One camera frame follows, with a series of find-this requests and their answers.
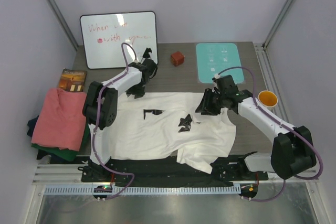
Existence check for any aluminium rail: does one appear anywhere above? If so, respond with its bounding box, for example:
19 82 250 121
254 44 290 122
31 161 320 185

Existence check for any aluminium frame post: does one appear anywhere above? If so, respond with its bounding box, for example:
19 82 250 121
46 0 79 51
263 0 296 50

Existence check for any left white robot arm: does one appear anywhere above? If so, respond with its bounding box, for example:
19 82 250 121
82 58 158 182

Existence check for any white mug yellow inside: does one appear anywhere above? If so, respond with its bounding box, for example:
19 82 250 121
258 90 278 110

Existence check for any teal cutting board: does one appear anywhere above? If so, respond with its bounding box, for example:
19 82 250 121
196 42 242 84

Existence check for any brown book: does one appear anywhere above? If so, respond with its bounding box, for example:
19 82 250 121
57 69 87 92

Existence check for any perforated cable tray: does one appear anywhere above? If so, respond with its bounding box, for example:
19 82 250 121
44 184 241 196

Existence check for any red brown cube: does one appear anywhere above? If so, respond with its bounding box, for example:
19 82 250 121
170 51 185 67

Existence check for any green folded t shirt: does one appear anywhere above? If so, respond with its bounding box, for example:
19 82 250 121
30 126 90 161

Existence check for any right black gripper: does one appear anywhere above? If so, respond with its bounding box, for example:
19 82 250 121
195 88 226 116

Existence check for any right aluminium rail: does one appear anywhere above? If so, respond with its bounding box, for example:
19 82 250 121
254 44 290 122

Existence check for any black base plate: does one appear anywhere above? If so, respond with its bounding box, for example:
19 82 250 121
80 155 269 188

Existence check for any small white whiteboard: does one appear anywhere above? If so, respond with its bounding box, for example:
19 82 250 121
80 11 159 69

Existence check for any pink folded t shirt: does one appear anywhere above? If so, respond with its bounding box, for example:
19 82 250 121
31 88 86 151

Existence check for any white t shirt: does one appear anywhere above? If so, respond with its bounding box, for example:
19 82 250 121
89 91 237 175

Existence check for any left aluminium frame post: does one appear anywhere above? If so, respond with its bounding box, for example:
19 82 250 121
46 0 79 51

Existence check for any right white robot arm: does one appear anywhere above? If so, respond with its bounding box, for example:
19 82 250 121
195 75 317 179

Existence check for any right aluminium frame post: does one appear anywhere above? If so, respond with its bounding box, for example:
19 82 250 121
263 0 296 50

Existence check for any front aluminium rail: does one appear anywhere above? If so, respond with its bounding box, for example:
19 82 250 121
31 161 320 185

